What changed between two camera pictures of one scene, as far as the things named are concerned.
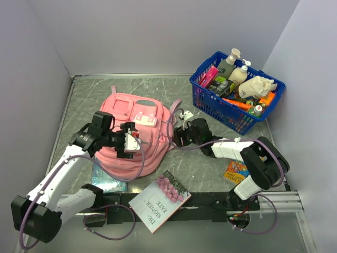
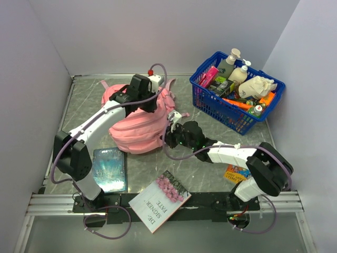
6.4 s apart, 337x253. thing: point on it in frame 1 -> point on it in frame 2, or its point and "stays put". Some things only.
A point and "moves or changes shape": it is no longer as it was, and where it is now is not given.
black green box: (221, 86) stays put
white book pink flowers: (159, 202) stays put
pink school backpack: (152, 118) moves or changes shape
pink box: (208, 77) stays put
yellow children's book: (237, 171) stays put
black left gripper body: (116, 139) -> (148, 106)
